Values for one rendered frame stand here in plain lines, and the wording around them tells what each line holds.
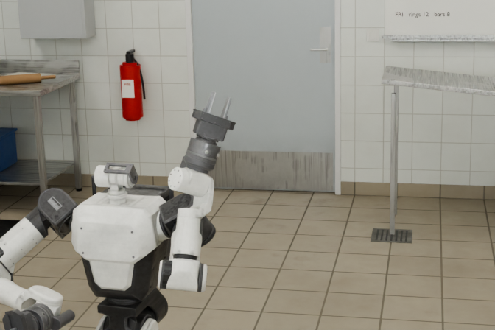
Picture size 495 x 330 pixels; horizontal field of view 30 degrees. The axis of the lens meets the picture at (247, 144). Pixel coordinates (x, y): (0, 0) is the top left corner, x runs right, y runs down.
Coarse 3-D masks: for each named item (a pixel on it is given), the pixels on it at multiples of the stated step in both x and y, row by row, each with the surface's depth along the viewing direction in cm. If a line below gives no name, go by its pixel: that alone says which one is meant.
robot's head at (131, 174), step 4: (108, 164) 277; (112, 164) 276; (116, 164) 276; (120, 164) 276; (124, 164) 275; (128, 164) 275; (132, 164) 275; (108, 168) 276; (128, 168) 274; (132, 168) 274; (104, 172) 276; (108, 172) 275; (112, 172) 275; (116, 172) 274; (120, 172) 274; (124, 172) 273; (128, 172) 273; (132, 172) 275; (136, 172) 278; (128, 176) 275; (132, 176) 275; (136, 176) 278; (128, 180) 275; (132, 180) 275; (136, 180) 278; (128, 184) 276; (132, 184) 277
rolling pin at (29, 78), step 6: (0, 78) 629; (6, 78) 630; (12, 78) 631; (18, 78) 632; (24, 78) 634; (30, 78) 635; (36, 78) 636; (42, 78) 639; (48, 78) 641; (54, 78) 642; (0, 84) 630; (6, 84) 632; (12, 84) 634
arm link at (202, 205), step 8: (208, 192) 257; (200, 200) 259; (208, 200) 257; (184, 208) 253; (192, 208) 253; (200, 208) 254; (208, 208) 256; (184, 216) 252; (192, 216) 252; (200, 216) 254
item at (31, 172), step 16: (0, 64) 684; (16, 64) 682; (32, 64) 680; (48, 64) 677; (64, 64) 675; (48, 80) 646; (64, 80) 647; (32, 96) 612; (32, 160) 692; (0, 176) 649; (16, 176) 648; (32, 176) 647; (48, 176) 646; (80, 176) 689
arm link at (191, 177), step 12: (192, 156) 254; (180, 168) 254; (192, 168) 255; (204, 168) 254; (168, 180) 256; (180, 180) 252; (192, 180) 254; (204, 180) 256; (192, 192) 256; (204, 192) 257
